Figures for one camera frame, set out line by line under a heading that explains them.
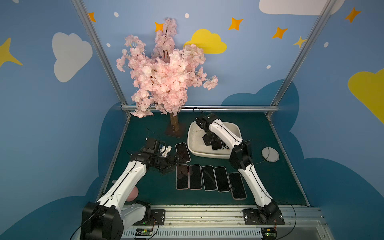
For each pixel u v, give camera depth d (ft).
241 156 2.14
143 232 2.35
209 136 2.88
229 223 2.42
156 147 2.17
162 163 2.23
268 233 2.40
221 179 2.95
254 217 2.45
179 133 3.55
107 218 1.24
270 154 3.26
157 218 2.41
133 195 2.57
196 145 3.35
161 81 1.86
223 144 2.27
